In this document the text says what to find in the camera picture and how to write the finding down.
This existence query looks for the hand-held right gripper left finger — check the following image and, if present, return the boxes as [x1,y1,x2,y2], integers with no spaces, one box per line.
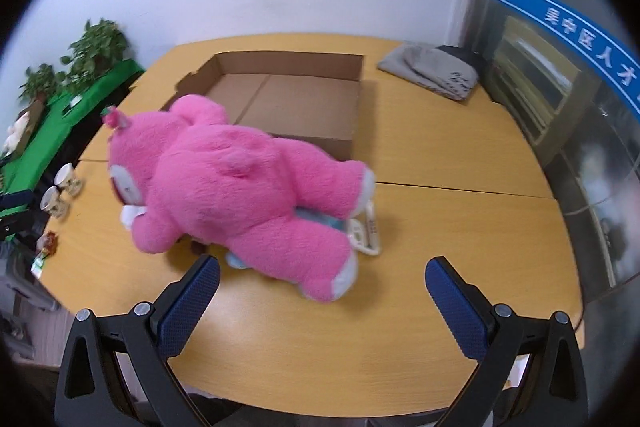
[54,254,221,427]

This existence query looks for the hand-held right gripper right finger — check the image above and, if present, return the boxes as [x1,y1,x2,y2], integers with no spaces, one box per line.
[424,256,590,427]

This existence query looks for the white phone case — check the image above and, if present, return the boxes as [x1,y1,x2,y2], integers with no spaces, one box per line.
[345,199,383,256]

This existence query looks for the pink bear plush toy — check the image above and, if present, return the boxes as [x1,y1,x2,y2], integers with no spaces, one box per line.
[101,94,377,305]

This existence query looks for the light blue plush toy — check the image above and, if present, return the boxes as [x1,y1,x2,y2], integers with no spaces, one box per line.
[224,207,351,270]

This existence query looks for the cardboard box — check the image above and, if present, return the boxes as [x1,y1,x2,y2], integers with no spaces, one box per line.
[160,51,367,162]

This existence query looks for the wooden desktop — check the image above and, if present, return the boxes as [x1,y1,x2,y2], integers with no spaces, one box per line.
[37,34,586,408]

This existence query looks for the printed paper cup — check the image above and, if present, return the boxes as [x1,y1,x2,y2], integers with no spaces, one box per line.
[40,186,71,219]
[54,163,83,196]

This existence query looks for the glass door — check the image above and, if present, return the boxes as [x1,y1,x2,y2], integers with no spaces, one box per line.
[470,0,640,308]

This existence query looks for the grey cloth bag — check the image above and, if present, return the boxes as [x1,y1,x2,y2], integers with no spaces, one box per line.
[377,42,483,102]

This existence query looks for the green tablecloth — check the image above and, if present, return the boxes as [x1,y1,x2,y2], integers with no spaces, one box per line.
[0,59,146,192]

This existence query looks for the white fluffy object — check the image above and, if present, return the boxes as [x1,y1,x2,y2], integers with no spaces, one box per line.
[2,112,31,158]

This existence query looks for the small potted green plant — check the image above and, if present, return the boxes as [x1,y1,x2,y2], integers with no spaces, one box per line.
[19,64,66,108]

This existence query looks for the large potted green plant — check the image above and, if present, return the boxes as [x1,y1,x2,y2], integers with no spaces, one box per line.
[60,19,130,95]

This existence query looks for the blue banner strip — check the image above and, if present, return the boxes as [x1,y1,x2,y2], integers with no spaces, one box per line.
[477,0,640,108]

